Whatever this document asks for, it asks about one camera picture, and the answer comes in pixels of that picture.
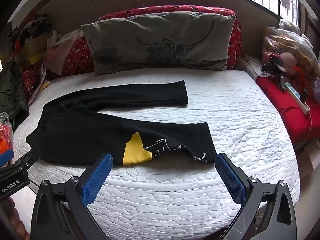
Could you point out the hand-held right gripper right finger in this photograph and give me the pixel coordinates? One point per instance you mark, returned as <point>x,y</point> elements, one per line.
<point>229,180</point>

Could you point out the grey floral pillow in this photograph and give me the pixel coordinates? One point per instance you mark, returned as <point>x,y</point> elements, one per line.
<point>160,42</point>

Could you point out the pink doll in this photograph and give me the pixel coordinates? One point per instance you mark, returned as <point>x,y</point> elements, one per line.
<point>287,60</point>

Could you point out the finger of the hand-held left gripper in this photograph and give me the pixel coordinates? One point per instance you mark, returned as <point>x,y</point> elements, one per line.
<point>23,161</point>
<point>6,158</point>

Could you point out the black pants with yellow patch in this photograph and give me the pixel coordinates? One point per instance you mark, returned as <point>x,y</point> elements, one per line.
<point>82,135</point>

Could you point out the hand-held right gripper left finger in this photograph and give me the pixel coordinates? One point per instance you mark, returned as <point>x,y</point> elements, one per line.
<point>98,180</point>

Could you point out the white plastic bag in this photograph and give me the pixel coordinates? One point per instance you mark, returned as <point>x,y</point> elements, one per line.
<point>290,26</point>

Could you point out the yellow cardboard box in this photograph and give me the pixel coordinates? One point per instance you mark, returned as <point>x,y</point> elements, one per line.
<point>32,48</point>

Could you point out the white quilted bed cover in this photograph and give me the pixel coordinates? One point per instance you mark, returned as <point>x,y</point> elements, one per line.
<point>187,192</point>

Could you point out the person's left hand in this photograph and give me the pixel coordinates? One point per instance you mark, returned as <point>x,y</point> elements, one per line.
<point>15,220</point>

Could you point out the orange plastic bag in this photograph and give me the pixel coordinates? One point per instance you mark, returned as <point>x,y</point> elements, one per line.
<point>4,135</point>

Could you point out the clear bag with tan stuffing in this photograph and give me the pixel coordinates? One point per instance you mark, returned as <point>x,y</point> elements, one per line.
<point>297,45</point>

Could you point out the clear plastic bag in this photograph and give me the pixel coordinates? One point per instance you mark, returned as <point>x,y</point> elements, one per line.
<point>58,55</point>

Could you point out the white power strip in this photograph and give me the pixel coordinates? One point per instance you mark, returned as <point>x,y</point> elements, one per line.
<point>297,98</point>

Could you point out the red mat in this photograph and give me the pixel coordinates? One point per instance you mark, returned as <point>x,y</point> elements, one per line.
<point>282,110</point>

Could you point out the olive green jacket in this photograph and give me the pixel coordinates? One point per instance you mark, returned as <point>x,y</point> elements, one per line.
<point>11,92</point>

